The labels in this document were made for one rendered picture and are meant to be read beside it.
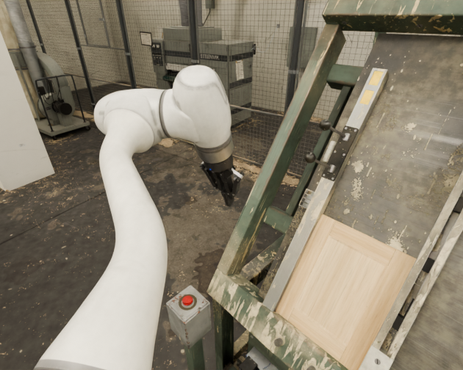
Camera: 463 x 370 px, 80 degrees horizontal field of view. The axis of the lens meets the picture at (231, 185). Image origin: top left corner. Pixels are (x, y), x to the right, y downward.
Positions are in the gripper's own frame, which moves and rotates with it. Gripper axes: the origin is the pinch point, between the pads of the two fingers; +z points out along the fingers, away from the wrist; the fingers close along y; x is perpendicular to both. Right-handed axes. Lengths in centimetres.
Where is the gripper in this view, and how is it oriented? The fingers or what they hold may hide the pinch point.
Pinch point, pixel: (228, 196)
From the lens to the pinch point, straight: 83.9
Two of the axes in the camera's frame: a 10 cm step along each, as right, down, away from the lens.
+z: 1.4, 5.8, 8.0
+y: -8.7, -3.2, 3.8
